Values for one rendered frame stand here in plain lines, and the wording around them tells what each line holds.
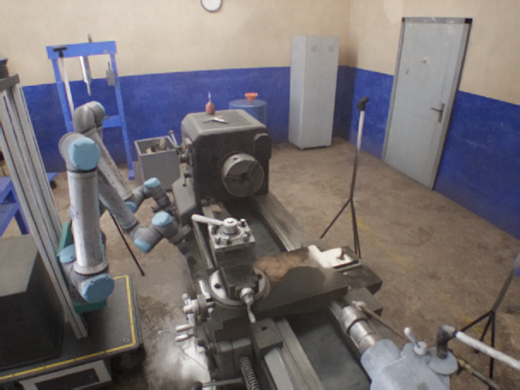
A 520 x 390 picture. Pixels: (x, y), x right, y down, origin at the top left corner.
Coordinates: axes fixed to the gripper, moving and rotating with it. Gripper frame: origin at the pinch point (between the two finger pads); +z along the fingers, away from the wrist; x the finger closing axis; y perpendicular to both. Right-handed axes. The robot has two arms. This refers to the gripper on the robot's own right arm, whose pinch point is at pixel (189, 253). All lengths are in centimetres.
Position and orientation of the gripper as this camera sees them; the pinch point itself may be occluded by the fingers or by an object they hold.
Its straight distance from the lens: 191.1
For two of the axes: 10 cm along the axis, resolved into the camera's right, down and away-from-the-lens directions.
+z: 2.8, 6.6, 6.9
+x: 5.3, 4.9, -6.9
